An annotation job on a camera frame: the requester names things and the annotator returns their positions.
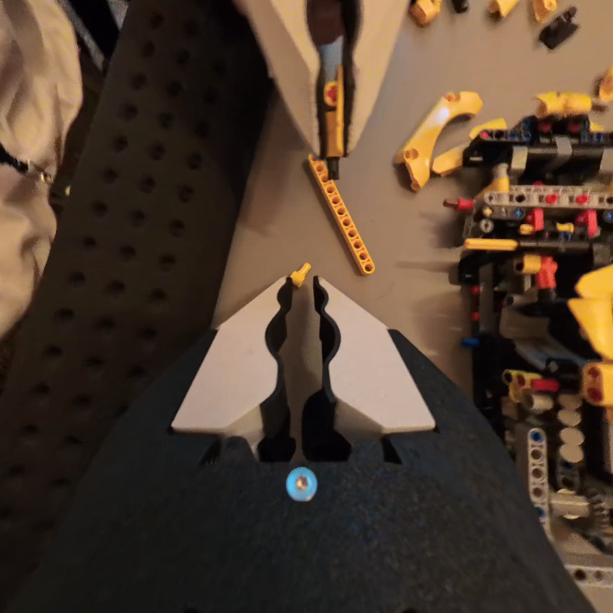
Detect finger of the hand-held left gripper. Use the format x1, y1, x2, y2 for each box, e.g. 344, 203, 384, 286
235, 0, 321, 156
342, 0, 410, 156

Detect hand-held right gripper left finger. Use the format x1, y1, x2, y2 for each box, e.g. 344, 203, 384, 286
171, 277, 297, 461

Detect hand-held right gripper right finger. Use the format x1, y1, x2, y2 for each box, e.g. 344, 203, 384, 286
302, 275, 436, 461

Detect small yellow curved panel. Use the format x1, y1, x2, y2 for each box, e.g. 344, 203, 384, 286
322, 67, 345, 159

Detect long yellow holed beam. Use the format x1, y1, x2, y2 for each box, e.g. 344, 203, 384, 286
307, 154, 375, 276

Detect grey desk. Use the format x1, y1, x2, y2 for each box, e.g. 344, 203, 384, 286
211, 0, 613, 613

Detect person's left hand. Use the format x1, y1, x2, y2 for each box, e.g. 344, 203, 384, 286
307, 0, 346, 44

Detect scattered loose brick pieces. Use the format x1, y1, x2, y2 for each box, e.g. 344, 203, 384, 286
409, 0, 580, 51

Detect yellow wheel arch panel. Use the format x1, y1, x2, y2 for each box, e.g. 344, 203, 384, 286
394, 91, 483, 192

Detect partly built yellow toy car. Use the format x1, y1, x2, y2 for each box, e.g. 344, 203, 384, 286
431, 91, 613, 594

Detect black perforated foam pad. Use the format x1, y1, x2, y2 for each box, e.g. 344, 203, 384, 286
0, 0, 276, 599

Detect black harness strap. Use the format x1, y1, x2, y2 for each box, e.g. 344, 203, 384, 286
0, 144, 53, 185

